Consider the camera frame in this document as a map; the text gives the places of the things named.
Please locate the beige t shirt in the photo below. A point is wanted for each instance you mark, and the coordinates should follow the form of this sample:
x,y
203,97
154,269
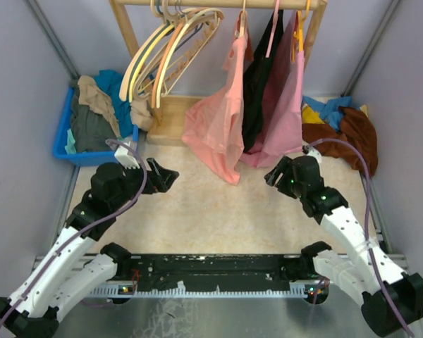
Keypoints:
x,y
101,103

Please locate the dark grey t shirt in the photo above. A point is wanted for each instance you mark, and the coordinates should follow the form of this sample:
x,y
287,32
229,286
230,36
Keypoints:
x,y
90,130

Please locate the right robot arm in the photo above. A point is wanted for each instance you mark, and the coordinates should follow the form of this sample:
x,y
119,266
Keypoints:
x,y
390,299

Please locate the orange plastic hanger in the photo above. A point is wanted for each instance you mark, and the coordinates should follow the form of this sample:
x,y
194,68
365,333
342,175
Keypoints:
x,y
169,53

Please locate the blue plastic bin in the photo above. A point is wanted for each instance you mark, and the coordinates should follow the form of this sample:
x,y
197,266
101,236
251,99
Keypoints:
x,y
78,159

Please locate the wooden clothes rack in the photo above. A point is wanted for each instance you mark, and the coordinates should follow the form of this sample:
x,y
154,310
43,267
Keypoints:
x,y
169,119

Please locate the salmon pink t shirt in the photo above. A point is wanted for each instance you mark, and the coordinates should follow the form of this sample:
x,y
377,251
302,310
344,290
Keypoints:
x,y
213,127

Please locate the teal blue t shirt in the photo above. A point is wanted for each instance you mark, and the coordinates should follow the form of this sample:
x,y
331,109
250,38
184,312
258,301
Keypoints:
x,y
109,81

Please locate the yellow cloth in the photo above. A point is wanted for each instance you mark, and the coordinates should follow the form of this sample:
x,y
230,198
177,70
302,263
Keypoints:
x,y
312,115

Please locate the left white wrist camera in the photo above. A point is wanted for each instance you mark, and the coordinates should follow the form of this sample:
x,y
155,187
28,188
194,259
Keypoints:
x,y
126,157

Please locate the light blue cloth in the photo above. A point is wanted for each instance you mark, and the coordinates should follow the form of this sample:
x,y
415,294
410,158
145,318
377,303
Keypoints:
x,y
329,112

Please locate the brown t shirt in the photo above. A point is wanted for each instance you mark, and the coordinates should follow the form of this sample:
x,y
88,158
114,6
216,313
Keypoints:
x,y
355,129

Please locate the beige hanger with shirt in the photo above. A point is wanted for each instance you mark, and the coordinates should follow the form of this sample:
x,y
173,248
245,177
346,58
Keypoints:
x,y
242,20

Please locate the pink hanger with shirt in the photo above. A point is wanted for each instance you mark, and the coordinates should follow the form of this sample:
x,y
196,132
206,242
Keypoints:
x,y
273,28

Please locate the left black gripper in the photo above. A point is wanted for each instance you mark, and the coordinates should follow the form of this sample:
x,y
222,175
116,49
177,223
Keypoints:
x,y
158,179

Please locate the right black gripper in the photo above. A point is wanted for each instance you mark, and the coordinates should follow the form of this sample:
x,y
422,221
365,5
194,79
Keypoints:
x,y
273,176

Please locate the mint green cloth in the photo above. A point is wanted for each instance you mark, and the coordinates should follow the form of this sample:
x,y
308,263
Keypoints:
x,y
70,143

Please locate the cream plastic hanger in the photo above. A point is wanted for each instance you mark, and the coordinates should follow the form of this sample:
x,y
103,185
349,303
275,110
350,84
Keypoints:
x,y
168,52

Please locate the yellow hanger with shirt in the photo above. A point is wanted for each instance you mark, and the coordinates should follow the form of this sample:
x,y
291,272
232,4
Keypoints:
x,y
297,45

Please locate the black t shirt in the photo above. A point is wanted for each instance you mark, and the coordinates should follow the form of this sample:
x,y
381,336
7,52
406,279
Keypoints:
x,y
255,79

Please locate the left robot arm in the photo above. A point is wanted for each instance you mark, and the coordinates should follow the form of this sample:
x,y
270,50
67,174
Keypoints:
x,y
39,305

